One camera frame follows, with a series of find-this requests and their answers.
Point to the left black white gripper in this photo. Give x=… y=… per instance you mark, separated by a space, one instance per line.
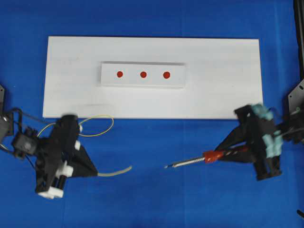
x=61 y=156

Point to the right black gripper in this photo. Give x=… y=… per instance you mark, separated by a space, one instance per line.
x=258 y=131

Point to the red handled soldering iron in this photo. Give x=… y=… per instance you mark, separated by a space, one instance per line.
x=210 y=156

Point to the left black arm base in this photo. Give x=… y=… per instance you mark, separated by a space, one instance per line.
x=2 y=98

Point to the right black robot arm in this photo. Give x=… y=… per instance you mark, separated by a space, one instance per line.
x=292 y=129

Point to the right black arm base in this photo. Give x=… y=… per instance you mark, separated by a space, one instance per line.
x=296 y=96

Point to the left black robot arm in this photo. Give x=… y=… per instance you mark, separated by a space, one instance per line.
x=25 y=143

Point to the black object bottom right edge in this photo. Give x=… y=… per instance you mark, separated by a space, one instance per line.
x=300 y=213

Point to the large white foam board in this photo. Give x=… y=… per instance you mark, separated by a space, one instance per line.
x=221 y=76

